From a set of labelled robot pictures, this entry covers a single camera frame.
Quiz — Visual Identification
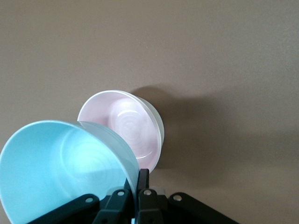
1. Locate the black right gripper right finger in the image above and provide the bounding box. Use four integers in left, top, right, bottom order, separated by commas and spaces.
135, 168, 239, 224

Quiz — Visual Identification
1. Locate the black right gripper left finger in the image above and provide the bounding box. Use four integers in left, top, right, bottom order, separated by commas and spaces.
27, 178, 136, 224

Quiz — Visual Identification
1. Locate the blue plastic bowl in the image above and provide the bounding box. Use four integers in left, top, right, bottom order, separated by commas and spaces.
0, 119, 140, 224

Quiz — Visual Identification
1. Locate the pink plastic bowl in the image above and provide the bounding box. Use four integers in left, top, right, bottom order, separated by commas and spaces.
77, 91, 162, 175

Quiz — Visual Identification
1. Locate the white plastic bowl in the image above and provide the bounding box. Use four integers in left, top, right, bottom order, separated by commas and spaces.
125, 91, 165, 170

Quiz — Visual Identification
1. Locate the brown table mat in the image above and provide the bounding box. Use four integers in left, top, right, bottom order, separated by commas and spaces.
0, 0, 299, 224

